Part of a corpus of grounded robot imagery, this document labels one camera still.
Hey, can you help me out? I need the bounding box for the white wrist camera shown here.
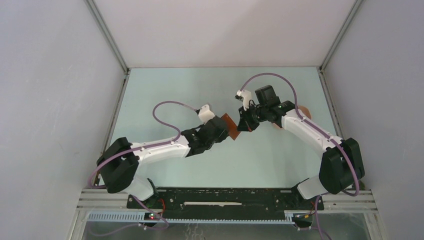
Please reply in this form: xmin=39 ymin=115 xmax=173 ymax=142
xmin=234 ymin=89 xmax=252 ymax=111
xmin=197 ymin=103 xmax=216 ymax=124

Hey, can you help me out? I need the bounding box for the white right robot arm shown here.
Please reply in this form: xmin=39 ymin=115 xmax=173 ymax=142
xmin=235 ymin=85 xmax=365 ymax=209

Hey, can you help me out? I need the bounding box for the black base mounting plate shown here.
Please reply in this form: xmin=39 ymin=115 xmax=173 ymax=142
xmin=145 ymin=187 xmax=324 ymax=221

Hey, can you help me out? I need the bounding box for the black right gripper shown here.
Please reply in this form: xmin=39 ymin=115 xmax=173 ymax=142
xmin=237 ymin=102 xmax=268 ymax=132

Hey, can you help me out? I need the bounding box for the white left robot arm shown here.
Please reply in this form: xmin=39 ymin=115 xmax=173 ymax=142
xmin=96 ymin=116 xmax=229 ymax=208

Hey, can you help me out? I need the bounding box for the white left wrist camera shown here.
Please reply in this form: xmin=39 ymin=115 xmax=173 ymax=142
xmin=197 ymin=103 xmax=216 ymax=124

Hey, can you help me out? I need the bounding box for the brown leather card holder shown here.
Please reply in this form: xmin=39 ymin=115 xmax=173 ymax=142
xmin=220 ymin=113 xmax=241 ymax=141

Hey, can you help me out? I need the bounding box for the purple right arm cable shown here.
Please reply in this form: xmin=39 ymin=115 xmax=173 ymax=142
xmin=239 ymin=72 xmax=361 ymax=240

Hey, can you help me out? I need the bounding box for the white cable duct strip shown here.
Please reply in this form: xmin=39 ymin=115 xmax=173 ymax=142
xmin=86 ymin=211 xmax=296 ymax=225

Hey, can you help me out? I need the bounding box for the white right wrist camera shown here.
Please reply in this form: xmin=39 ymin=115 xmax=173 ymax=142
xmin=234 ymin=89 xmax=252 ymax=111

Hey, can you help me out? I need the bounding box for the aluminium frame rail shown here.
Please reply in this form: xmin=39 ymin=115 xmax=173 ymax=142
xmin=76 ymin=189 xmax=378 ymax=214

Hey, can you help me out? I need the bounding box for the pink plastic tray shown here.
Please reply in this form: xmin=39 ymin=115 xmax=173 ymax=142
xmin=272 ymin=105 xmax=312 ymax=129

